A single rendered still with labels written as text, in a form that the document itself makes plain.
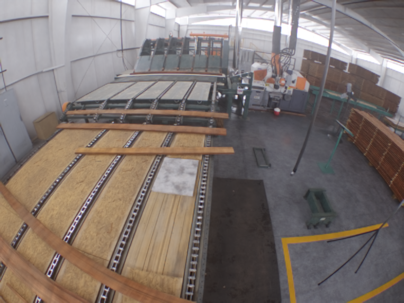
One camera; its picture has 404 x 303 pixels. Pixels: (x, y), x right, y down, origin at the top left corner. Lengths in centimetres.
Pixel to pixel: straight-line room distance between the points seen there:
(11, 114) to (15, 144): 87
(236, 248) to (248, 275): 41
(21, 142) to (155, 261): 551
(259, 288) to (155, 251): 138
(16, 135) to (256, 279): 647
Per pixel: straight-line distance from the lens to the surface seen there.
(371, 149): 619
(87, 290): 167
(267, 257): 258
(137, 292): 146
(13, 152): 616
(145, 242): 166
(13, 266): 224
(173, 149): 248
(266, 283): 245
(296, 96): 745
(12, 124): 611
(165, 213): 179
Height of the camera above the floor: 226
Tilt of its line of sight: 35 degrees down
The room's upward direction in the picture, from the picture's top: 2 degrees clockwise
